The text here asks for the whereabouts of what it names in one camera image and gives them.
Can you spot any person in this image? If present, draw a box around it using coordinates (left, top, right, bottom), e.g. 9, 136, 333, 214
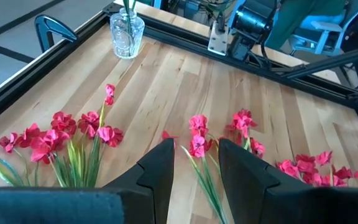
265, 0, 347, 50

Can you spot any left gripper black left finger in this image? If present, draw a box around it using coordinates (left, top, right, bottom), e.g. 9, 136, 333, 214
0, 138, 176, 224

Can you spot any red artificial flower bunch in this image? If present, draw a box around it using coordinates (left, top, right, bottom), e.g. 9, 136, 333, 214
162, 108, 265, 224
275, 151, 358, 187
0, 83, 126, 189

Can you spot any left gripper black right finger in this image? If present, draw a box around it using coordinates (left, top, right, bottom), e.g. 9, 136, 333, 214
218, 139, 358, 224

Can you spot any black aluminium table frame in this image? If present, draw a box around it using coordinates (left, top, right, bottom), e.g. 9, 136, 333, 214
0, 2, 358, 147

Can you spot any grey blue chair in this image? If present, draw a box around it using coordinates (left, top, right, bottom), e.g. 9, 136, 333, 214
287, 0, 358, 58

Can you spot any clear cut glass vase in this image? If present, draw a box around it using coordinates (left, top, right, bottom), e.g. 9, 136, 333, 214
109, 6, 145, 60

